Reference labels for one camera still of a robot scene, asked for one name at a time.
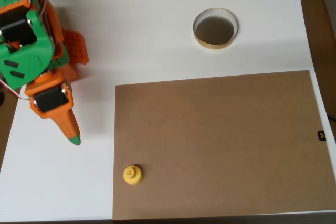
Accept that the small yellow plastic piece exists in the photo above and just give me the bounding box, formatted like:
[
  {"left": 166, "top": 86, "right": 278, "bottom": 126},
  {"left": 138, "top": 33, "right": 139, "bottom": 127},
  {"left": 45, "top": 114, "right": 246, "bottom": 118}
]
[{"left": 122, "top": 164, "right": 144, "bottom": 186}]

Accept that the round shallow gold-rimmed dish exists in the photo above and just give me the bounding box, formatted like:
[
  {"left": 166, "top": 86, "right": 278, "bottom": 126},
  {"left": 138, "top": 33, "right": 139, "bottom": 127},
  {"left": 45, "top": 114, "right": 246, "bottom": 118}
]
[{"left": 193, "top": 7, "right": 240, "bottom": 50}]

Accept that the brown rectangular board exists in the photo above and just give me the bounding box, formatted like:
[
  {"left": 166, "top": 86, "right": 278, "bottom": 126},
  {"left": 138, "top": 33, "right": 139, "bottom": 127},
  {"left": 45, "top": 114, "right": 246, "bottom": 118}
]
[{"left": 112, "top": 70, "right": 336, "bottom": 221}]

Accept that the white red servo cable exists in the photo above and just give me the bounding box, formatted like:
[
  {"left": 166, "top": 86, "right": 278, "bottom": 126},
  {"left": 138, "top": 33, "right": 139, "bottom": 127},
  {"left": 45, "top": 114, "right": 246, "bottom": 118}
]
[{"left": 0, "top": 78, "right": 30, "bottom": 101}]

